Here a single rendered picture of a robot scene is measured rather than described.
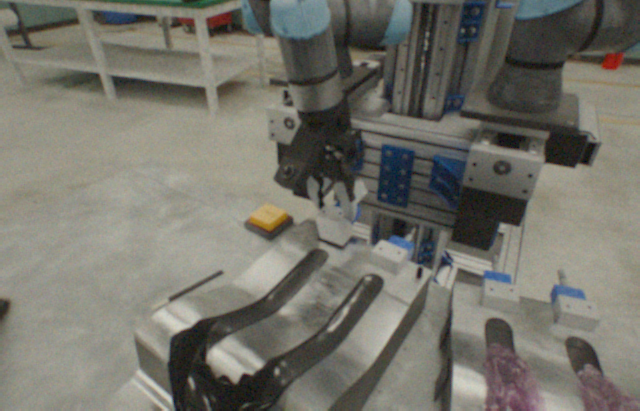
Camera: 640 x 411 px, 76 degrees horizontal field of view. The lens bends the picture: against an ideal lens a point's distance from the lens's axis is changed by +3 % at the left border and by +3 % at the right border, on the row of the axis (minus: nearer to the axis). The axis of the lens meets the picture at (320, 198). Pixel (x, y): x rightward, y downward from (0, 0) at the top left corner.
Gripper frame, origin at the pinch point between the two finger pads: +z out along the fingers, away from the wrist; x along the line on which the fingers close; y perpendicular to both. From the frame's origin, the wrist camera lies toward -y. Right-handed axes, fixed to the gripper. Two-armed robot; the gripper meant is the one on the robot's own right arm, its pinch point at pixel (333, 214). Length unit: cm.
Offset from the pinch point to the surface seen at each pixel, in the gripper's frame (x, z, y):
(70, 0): 353, -19, 140
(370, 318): -13.5, 6.2, -12.6
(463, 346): -25.7, 10.1, -8.5
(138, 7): 289, -7, 157
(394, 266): -12.5, 5.3, -2.5
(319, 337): -9.3, 4.8, -19.5
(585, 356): -39.6, 15.3, 1.1
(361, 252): -5.4, 6.1, -1.2
